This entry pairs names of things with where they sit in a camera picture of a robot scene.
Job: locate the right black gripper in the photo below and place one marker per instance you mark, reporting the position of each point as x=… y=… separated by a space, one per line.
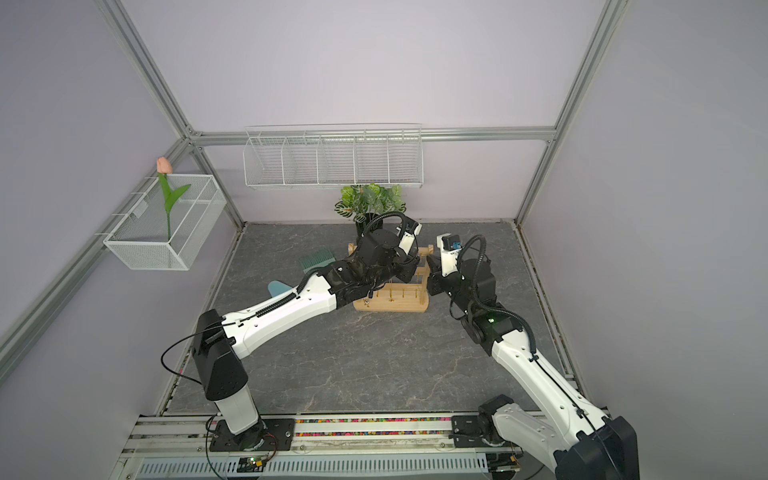
x=436 y=277

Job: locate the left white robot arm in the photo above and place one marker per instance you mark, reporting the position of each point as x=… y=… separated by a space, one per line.
x=221 y=342

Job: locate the pink artificial tulip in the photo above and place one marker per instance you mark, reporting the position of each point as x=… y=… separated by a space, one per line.
x=170 y=195

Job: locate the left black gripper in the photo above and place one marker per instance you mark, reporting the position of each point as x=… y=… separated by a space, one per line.
x=410 y=265

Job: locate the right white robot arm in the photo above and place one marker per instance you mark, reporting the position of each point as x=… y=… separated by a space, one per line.
x=577 y=440

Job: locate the potted green plant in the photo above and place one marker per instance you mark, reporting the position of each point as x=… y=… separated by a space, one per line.
x=362 y=203

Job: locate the white wire wall shelf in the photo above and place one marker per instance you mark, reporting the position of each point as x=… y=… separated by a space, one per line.
x=333 y=155

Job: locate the white mesh wall basket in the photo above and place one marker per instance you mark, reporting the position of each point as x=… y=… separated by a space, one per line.
x=139 y=239

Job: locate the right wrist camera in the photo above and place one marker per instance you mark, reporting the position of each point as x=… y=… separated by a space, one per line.
x=450 y=247

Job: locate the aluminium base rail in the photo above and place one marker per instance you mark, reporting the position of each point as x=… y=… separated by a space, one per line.
x=304 y=435

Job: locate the teal small shovel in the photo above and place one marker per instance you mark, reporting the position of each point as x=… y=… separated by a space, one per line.
x=279 y=288

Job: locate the white slotted cable duct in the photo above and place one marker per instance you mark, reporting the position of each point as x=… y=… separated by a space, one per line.
x=323 y=466

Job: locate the wooden jewelry display stand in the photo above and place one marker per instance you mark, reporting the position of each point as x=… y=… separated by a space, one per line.
x=396 y=296

